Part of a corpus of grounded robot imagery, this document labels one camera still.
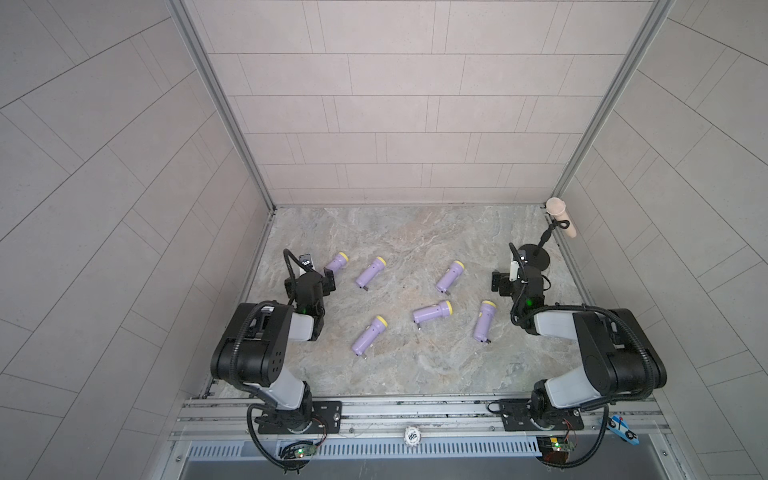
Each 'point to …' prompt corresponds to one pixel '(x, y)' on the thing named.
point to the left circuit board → (304, 450)
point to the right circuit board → (554, 444)
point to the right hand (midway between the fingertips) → (509, 267)
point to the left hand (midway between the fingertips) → (314, 266)
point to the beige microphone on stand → (556, 206)
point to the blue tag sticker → (618, 425)
